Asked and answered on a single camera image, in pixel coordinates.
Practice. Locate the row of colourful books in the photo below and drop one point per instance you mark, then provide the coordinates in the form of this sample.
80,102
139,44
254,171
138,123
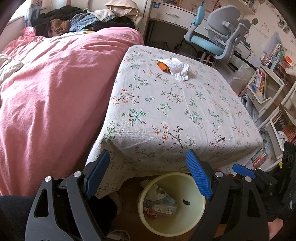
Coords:
260,81

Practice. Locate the white shelf cart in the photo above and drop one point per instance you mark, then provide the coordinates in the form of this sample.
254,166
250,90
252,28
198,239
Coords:
256,99

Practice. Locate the teal carton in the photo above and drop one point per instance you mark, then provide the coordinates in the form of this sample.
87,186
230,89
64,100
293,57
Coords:
168,198

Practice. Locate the yellow edged book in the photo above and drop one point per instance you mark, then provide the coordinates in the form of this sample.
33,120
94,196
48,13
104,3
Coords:
76,34

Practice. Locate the grey and blue office chair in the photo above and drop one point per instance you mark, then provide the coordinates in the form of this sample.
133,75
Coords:
203,41

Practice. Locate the pink duvet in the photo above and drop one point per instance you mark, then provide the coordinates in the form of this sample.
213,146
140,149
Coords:
57,97

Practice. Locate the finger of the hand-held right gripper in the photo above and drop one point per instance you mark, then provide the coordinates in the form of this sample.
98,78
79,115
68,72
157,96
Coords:
242,170

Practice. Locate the red and white wrapper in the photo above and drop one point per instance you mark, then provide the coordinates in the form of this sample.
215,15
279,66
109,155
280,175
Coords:
150,212

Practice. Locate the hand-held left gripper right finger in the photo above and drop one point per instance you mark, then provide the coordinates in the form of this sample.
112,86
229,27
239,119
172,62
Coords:
200,176

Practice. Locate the white crumpled cloth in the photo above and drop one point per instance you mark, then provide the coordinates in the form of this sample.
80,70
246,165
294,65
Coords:
10,67

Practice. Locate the clear plastic bottle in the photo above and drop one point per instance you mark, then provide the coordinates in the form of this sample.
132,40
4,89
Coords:
164,208

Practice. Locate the pile of loose papers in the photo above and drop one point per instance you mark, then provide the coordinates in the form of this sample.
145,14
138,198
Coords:
248,106

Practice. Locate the stack of thin books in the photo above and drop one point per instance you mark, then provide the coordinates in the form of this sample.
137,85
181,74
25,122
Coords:
259,157

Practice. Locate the white tissue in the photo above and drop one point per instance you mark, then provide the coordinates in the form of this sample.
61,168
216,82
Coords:
179,69

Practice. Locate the beige cloth bag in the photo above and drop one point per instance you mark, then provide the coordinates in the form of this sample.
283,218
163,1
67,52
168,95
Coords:
124,7

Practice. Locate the person's right forearm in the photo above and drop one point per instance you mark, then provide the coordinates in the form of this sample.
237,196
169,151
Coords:
276,231

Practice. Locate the crumpled white paper wad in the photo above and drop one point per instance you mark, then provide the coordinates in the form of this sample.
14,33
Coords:
155,193

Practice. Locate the pale yellow waste bin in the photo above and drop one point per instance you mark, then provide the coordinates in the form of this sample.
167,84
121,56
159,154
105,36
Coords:
175,227

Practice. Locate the white bed frame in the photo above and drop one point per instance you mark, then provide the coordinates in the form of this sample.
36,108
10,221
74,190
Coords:
141,27

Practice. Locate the floral tablecloth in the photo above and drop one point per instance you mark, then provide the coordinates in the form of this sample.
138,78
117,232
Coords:
173,111

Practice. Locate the pile of dark clothes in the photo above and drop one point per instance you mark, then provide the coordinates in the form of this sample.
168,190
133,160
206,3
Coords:
57,25

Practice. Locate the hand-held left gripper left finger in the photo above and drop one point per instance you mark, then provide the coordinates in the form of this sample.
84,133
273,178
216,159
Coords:
97,173

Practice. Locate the box of coloured pencils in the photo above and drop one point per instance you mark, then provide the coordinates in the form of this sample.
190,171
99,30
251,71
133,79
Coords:
284,125

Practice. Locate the white desk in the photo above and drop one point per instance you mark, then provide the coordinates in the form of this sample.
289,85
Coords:
171,14

